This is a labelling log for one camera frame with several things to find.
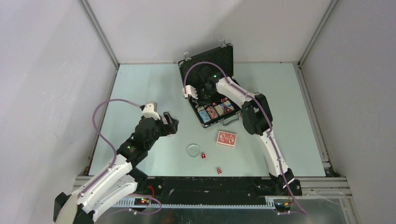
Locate red poker chip stack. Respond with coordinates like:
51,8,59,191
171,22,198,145
206,106,219,119

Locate red playing card deck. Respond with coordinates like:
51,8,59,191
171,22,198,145
216,131,237,147

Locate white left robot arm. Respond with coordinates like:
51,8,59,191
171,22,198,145
53,112,179,224

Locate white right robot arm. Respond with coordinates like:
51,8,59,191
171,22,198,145
182,62,299,196

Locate black aluminium poker case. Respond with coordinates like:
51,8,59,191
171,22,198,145
178,40,241,128

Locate red dice in case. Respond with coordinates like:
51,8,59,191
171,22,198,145
212,97,228,106

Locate blue poker chip stack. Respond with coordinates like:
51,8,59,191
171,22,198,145
197,106,211,124

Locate clear round dealer button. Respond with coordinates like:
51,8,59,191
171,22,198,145
186,144,200,157

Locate blue card deck in case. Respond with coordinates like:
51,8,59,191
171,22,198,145
214,100,234,116

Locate black all in triangle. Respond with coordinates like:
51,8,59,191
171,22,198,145
220,103,234,114

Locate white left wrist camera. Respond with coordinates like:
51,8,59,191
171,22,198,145
142,101,161,120

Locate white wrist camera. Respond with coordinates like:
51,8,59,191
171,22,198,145
182,85,198,99
142,101,161,120

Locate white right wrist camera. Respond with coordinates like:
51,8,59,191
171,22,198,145
182,85,198,99

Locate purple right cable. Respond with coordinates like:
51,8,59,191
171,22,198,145
183,61,310,216

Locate purple cable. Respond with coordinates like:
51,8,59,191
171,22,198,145
56,98,162,224
183,61,310,216

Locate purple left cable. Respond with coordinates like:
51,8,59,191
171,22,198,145
56,98,162,224

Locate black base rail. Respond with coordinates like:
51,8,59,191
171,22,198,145
135,176,302,206

